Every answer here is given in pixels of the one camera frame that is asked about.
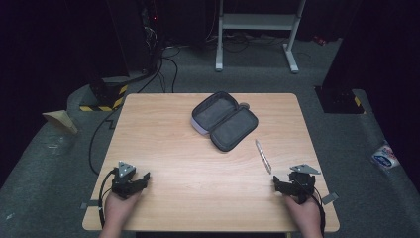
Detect left hand-held gripper cable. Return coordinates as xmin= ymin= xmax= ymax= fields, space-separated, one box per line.
xmin=97 ymin=168 xmax=119 ymax=230

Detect hand-held gripper cable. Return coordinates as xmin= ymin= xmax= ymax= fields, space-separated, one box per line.
xmin=97 ymin=168 xmax=119 ymax=230
xmin=308 ymin=186 xmax=327 ymax=238

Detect person's left hand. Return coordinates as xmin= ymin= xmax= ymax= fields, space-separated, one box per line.
xmin=104 ymin=190 xmax=143 ymax=230

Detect black yellow striped base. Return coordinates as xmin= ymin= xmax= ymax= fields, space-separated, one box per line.
xmin=78 ymin=76 xmax=130 ymax=113

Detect person's right hand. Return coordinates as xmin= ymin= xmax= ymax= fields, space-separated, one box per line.
xmin=283 ymin=194 xmax=324 ymax=233

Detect white metal stand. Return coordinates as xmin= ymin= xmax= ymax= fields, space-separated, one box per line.
xmin=214 ymin=0 xmax=307 ymax=74

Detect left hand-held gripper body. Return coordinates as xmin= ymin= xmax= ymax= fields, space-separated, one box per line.
xmin=111 ymin=160 xmax=141 ymax=200

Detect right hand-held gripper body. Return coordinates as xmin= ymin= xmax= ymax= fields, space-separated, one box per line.
xmin=286 ymin=164 xmax=322 ymax=205

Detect grey tape strip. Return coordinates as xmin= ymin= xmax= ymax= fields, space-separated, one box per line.
xmin=320 ymin=191 xmax=340 ymax=206
xmin=79 ymin=199 xmax=100 ymax=210

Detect black floor cable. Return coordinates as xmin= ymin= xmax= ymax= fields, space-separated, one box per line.
xmin=136 ymin=46 xmax=182 ymax=94
xmin=87 ymin=107 xmax=121 ymax=177

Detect black box with yellow edge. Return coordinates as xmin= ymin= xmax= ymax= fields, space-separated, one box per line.
xmin=313 ymin=85 xmax=368 ymax=116

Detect grey zip pencil case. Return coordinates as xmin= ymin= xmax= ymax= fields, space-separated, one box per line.
xmin=190 ymin=90 xmax=260 ymax=153

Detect dark equipment tower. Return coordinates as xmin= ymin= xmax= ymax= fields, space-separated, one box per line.
xmin=105 ymin=0 xmax=164 ymax=75

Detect right hand-held gripper cable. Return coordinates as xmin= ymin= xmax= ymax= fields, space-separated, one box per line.
xmin=308 ymin=186 xmax=327 ymax=238

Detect tan cardboard piece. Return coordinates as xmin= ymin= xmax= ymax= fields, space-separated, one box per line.
xmin=42 ymin=109 xmax=79 ymax=136

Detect silver pen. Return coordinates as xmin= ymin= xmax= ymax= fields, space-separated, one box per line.
xmin=254 ymin=139 xmax=273 ymax=176

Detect white blue printed packet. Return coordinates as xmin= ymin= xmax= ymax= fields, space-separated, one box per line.
xmin=369 ymin=140 xmax=401 ymax=171

